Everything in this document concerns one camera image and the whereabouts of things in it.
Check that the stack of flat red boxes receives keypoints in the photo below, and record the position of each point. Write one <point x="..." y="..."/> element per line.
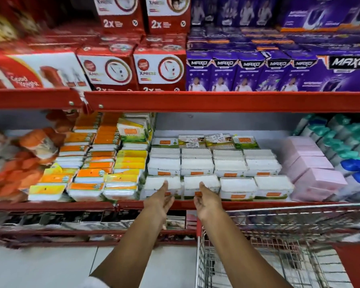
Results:
<point x="87" y="37"/>

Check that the red metal shelving unit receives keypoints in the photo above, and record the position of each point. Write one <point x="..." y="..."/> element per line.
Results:
<point x="216" y="101"/>

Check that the white sleeve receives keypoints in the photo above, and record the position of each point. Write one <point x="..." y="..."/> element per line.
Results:
<point x="93" y="282"/>

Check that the person's right hand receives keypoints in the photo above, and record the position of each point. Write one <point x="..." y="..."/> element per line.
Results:
<point x="208" y="205"/>

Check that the wide purple box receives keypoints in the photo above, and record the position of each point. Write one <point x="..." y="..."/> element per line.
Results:
<point x="345" y="73"/>
<point x="327" y="13"/>

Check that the wide red white box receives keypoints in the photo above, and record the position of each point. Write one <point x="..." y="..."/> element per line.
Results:
<point x="33" y="71"/>

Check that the pink box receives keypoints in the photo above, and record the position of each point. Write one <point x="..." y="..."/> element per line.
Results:
<point x="303" y="145"/>
<point x="310" y="194"/>
<point x="321" y="178"/>
<point x="312" y="164"/>

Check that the person's left hand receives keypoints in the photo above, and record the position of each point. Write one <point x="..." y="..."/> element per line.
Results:
<point x="157" y="203"/>

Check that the yellow red packet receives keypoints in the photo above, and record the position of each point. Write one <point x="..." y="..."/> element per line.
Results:
<point x="0" y="28"/>

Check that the row of dark packets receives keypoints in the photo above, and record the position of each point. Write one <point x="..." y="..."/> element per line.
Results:
<point x="63" y="220"/>

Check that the red cart seat flap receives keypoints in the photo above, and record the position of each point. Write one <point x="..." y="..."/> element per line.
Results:
<point x="357" y="263"/>

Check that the brown label clear packet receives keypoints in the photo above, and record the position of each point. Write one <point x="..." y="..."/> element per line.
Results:
<point x="192" y="141"/>
<point x="219" y="140"/>

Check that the stacks of orange yellow packets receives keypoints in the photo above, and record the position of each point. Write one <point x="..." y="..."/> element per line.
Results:
<point x="99" y="164"/>

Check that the small pale box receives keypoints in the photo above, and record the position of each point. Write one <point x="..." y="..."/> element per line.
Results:
<point x="176" y="222"/>

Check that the rows of white packets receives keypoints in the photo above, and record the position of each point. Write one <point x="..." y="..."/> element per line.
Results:
<point x="231" y="167"/>

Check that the pile of orange bags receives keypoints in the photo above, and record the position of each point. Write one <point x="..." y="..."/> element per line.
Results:
<point x="21" y="158"/>

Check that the red box with round print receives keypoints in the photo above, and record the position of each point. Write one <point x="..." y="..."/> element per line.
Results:
<point x="169" y="13"/>
<point x="120" y="13"/>
<point x="162" y="68"/>
<point x="111" y="70"/>

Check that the person's left forearm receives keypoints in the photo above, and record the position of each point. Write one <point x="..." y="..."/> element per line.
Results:
<point x="132" y="251"/>

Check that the stack of flat purple boxes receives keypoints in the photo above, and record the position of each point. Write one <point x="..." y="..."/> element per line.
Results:
<point x="276" y="40"/>

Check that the row of teal-capped bottles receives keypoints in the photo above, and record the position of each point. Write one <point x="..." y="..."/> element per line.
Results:
<point x="336" y="134"/>

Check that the person's right thumb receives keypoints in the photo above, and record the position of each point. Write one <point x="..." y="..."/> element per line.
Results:
<point x="196" y="204"/>

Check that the row of narrow purple boxes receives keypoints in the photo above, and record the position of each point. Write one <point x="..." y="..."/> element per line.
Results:
<point x="246" y="71"/>

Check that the green orange label packet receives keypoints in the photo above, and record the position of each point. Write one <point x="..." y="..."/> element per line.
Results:
<point x="165" y="142"/>
<point x="245" y="142"/>

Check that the person's right forearm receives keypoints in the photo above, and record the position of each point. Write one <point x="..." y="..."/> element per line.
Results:
<point x="237" y="254"/>

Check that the person's left thumb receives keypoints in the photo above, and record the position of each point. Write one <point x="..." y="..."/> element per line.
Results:
<point x="171" y="203"/>

